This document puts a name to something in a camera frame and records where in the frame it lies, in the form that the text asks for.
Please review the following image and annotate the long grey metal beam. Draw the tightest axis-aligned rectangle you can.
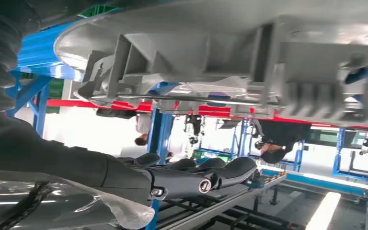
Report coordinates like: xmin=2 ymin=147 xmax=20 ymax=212
xmin=158 ymin=172 xmax=288 ymax=230

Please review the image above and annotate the blue metal shelf rack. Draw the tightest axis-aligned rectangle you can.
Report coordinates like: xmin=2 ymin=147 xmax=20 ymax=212
xmin=5 ymin=20 xmax=180 ymax=230

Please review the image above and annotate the person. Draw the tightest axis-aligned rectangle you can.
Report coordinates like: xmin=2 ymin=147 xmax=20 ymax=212
xmin=134 ymin=113 xmax=153 ymax=147
xmin=254 ymin=120 xmax=312 ymax=165

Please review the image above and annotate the open green plastic crate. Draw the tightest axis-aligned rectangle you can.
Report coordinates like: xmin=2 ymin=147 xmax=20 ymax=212
xmin=46 ymin=78 xmax=65 ymax=114

